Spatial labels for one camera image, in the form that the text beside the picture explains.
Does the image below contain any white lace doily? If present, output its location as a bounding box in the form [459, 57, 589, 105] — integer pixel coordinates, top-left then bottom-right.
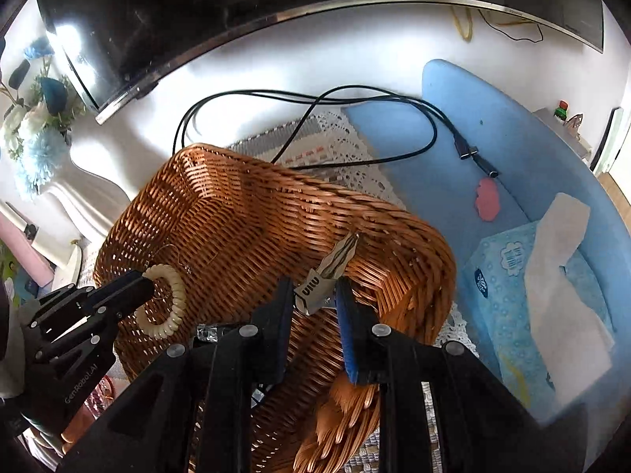
[226, 111, 406, 210]

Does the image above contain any blue and white flower bouquet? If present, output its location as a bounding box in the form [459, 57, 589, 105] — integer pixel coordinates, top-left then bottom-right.
[0, 38, 88, 200]

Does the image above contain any blue tray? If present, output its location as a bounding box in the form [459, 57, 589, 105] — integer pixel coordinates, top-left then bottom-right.
[340, 59, 631, 427]

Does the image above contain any pink cloud-shaped piece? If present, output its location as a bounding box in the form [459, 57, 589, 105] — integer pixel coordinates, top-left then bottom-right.
[474, 177, 502, 222]

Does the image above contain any yellow cord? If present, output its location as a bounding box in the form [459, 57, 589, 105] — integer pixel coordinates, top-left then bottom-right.
[452, 4, 475, 41]

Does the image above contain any pink box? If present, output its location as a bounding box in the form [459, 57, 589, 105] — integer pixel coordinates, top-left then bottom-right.
[0, 214, 56, 287]

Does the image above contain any thin black wire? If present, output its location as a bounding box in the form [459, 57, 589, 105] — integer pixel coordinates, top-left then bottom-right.
[477, 7, 544, 43]

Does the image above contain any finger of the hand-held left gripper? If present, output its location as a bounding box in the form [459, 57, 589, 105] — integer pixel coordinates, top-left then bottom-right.
[22, 292, 155, 356]
[35, 269, 155, 313]

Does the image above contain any white vase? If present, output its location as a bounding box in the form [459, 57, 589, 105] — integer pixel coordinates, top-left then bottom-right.
[42, 118, 136, 244]

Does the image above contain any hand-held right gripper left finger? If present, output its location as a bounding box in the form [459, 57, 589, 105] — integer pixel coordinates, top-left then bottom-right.
[56, 276, 297, 473]

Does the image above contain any brown wicker basket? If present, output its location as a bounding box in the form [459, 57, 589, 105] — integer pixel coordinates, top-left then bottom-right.
[93, 143, 457, 473]

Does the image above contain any silver hair clip with tag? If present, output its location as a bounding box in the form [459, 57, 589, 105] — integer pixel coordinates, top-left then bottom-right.
[293, 233, 362, 317]

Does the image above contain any white tissue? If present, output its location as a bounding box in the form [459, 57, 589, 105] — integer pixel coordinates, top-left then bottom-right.
[524, 192, 617, 396]

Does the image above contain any blue patterned tissue pack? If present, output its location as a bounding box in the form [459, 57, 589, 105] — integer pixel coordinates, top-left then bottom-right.
[462, 221, 617, 411]

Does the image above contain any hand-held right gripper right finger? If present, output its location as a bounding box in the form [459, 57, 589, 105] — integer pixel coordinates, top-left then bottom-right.
[334, 278, 590, 473]

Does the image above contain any person's left hand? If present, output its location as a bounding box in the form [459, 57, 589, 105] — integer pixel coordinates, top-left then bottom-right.
[60, 424, 86, 455]

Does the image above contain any black cable with connectors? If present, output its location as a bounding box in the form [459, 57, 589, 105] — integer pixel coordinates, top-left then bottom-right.
[172, 88, 500, 178]

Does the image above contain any cream spiral hair tie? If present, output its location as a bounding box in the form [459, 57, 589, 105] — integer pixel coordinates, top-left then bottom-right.
[134, 264, 182, 340]

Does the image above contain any black curved monitor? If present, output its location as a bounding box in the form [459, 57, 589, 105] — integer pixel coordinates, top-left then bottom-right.
[37, 0, 605, 126]

